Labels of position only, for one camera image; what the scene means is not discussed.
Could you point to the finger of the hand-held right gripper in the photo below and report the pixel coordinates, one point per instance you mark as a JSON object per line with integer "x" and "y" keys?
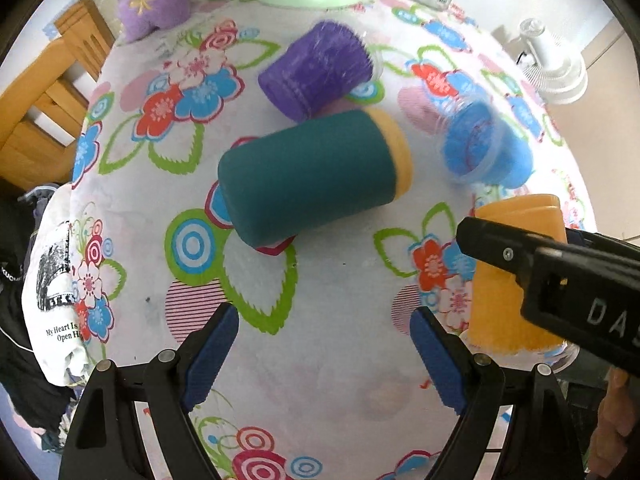
{"x": 500, "y": 247}
{"x": 600, "y": 242}

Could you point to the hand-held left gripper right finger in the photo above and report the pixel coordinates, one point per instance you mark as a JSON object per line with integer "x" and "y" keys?
{"x": 439, "y": 360}

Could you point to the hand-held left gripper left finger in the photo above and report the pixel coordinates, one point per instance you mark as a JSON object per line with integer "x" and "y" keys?
{"x": 212, "y": 355}

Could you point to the orange cup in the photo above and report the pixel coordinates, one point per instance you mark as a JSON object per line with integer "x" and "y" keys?
{"x": 500, "y": 310}

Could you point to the teal cup with yellow rim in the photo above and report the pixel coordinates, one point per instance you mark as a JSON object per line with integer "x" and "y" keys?
{"x": 310, "y": 175}

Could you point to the blue cup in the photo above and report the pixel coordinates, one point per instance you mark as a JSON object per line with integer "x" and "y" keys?
{"x": 480, "y": 145}

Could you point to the purple cup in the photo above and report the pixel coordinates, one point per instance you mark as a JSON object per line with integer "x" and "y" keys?
{"x": 315, "y": 70}

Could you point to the person's right hand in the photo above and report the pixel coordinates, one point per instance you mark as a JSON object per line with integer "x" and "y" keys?
{"x": 617, "y": 425}

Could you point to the floral tablecloth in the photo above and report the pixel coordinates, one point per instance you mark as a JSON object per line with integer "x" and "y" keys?
{"x": 325, "y": 280}

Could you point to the white printed cloth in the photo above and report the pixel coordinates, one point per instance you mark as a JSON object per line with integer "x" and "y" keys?
{"x": 55, "y": 280}

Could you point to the white desk fan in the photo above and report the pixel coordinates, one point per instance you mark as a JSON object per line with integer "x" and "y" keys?
{"x": 547, "y": 60}

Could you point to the wooden chair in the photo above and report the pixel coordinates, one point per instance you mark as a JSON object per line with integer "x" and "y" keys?
{"x": 50, "y": 100}

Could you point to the purple plush toy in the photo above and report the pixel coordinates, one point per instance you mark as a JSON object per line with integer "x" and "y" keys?
{"x": 150, "y": 0}

